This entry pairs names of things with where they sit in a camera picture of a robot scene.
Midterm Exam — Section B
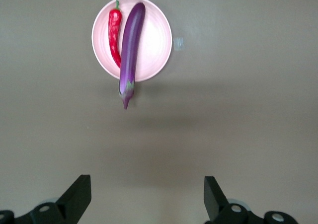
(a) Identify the red chili pepper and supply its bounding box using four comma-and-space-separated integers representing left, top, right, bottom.
108, 0, 123, 70

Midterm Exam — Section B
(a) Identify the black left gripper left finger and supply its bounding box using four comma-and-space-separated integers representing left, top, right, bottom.
0, 174, 92, 224

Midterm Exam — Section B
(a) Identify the clear tape piece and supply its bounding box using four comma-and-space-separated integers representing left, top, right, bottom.
173, 36, 185, 52

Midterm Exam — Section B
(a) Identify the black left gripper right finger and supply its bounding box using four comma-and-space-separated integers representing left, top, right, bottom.
203, 176, 299, 224

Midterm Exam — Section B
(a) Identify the brown table cover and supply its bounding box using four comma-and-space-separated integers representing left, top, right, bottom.
0, 0, 318, 224

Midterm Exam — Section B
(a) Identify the pink round plate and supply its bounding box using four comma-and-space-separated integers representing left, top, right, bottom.
91, 0, 173, 82

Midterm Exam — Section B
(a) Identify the long purple eggplant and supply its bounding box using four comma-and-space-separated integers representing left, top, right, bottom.
118, 2, 146, 110

